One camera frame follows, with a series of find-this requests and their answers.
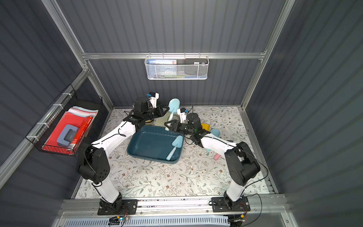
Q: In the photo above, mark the white mesh wall basket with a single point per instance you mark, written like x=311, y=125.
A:
x=180, y=69

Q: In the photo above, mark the aluminium front rail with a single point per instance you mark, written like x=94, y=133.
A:
x=265, y=203

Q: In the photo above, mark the white vent grille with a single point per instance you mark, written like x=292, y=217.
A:
x=156, y=221

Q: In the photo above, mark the grey blue stapler box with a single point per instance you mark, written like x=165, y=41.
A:
x=67, y=135

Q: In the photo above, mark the small green circuit board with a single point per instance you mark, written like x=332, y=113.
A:
x=118, y=220

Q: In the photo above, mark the purple shovel pink handle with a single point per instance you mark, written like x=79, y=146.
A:
x=217, y=156

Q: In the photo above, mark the red folder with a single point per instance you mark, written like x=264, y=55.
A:
x=73, y=117

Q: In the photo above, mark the teal plastic storage tray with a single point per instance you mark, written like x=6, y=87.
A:
x=154, y=143

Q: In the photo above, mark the yellow toy shovel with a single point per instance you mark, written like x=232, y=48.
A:
x=206, y=127

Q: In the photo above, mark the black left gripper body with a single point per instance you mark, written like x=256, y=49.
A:
x=159, y=110

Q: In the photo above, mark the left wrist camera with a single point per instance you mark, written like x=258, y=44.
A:
x=152, y=98

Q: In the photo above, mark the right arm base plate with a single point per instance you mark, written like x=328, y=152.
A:
x=230, y=204

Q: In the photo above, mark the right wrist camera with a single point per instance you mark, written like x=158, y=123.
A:
x=182, y=113

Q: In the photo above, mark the black wire side basket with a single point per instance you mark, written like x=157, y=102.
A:
x=80, y=100

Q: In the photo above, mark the blue white box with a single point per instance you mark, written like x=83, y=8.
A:
x=161, y=68

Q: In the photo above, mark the light blue shovel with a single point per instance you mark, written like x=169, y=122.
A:
x=177, y=143
x=174, y=105
x=215, y=133

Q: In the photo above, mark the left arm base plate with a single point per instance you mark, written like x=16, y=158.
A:
x=119, y=207

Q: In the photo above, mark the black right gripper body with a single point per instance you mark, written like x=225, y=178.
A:
x=177, y=126

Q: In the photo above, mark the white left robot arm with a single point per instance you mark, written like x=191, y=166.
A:
x=93, y=162

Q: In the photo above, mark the black device in basket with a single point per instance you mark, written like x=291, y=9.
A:
x=196, y=67

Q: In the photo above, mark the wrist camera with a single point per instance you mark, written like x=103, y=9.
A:
x=182, y=113
x=152, y=98

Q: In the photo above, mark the pale green flat board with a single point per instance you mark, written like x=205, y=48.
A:
x=166, y=118

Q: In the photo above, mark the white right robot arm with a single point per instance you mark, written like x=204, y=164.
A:
x=241, y=163

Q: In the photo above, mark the red book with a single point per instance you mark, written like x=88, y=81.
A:
x=80, y=133

